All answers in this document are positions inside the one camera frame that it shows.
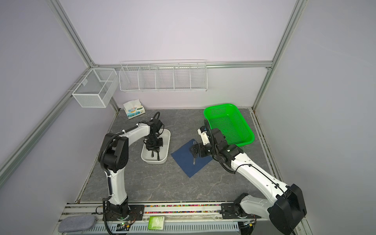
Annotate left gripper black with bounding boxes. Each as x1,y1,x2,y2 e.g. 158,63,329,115
146,135,164,152

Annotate silver fork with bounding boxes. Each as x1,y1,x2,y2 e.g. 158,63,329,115
192,141,197,165

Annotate white rectangular dish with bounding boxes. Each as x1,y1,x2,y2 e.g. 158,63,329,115
141,129,171,165

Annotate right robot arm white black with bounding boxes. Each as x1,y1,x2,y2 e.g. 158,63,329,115
190,143,307,235

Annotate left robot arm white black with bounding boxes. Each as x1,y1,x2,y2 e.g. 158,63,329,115
98,121,164,220

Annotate blue paper napkin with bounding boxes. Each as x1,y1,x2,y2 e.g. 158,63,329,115
171,139,212,178

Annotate green plastic basket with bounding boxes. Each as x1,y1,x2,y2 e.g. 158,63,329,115
203,104,255,147

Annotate tissue pack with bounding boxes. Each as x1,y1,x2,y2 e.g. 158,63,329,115
123,99,146,119

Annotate green small box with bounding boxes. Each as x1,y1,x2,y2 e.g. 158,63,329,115
148,216,165,231

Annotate white mesh box basket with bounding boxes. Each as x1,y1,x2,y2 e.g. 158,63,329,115
72,68,119,108

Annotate grey cloth pad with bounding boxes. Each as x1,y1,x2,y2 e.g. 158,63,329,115
58,215,97,233

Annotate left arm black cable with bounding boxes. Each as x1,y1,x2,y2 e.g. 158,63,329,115
143,111,161,124

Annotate white wire shelf rack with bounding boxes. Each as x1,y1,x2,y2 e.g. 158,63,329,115
119,60,208,92

